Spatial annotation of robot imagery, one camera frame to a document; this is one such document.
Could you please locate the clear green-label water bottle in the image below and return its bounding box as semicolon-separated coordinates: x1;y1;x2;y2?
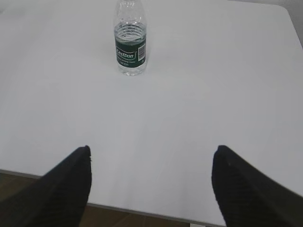
113;0;147;76

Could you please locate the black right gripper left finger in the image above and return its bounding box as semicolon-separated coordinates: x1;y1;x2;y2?
0;146;92;227

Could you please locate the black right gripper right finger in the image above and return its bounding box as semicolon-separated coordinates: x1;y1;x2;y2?
211;145;303;227

